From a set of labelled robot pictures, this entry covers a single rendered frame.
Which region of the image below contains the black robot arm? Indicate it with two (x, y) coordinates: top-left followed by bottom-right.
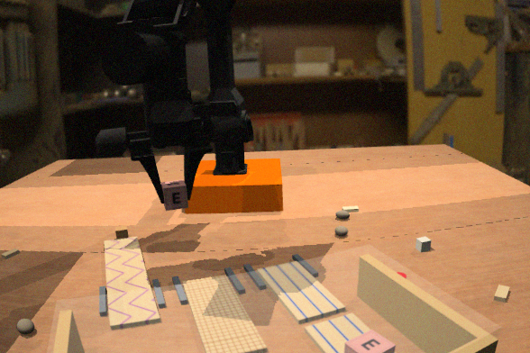
(101, 0), (253, 176)

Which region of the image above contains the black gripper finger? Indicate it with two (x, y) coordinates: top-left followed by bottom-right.
(131, 148), (164, 204)
(184, 145), (213, 201)

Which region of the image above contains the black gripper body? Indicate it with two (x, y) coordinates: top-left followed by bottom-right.
(96, 78), (246, 158)

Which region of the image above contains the grey sphere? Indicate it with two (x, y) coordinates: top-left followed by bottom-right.
(16, 319), (34, 335)
(335, 210), (350, 220)
(335, 226), (348, 237)

